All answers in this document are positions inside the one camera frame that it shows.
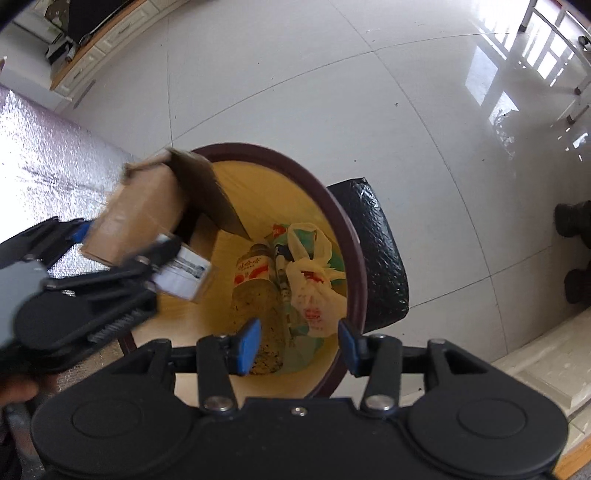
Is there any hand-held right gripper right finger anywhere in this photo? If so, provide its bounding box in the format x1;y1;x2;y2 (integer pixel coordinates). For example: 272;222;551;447
338;318;493;414

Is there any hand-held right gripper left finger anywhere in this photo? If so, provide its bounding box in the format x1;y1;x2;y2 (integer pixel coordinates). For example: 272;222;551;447
111;318;263;414

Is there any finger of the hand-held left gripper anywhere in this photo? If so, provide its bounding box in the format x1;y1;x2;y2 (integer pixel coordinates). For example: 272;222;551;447
0;218;96;278
44;235;184;302

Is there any clear plastic bottle red label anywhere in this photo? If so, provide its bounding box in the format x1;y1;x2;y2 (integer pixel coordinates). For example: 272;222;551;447
232;242;287;376

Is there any white plastic bag red print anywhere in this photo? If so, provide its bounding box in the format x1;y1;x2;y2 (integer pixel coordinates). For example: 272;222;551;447
285;223;347;337

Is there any plain cardboard box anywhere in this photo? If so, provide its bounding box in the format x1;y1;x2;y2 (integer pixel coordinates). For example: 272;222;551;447
81;148;253;267

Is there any yellow waste bin dark rim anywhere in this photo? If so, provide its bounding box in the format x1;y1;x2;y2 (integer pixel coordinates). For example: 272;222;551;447
117;143;366;400

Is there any person's left hand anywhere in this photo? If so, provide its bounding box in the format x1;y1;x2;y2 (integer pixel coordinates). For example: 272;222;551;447
0;375;40;407

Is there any table with patterned cloth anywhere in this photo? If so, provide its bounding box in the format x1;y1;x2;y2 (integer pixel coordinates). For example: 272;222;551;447
0;83;139;393

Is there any black padded stool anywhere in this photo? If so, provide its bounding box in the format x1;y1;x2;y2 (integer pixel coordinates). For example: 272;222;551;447
325;176;411;336

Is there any beige raised step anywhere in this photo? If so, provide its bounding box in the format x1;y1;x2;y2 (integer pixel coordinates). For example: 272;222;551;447
492;307;591;480

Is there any cream low drawer cabinet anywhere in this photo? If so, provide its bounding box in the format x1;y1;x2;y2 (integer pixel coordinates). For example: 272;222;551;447
48;0;163;110

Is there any black message board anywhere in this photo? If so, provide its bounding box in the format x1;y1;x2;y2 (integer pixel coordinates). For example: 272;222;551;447
44;0;139;47

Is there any black shoe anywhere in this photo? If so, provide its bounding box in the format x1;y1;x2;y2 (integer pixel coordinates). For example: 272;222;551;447
563;268;591;304
554;200;591;251

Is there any white bench with dark cushion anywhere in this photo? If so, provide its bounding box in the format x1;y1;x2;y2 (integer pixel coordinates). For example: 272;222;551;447
517;0;591;125

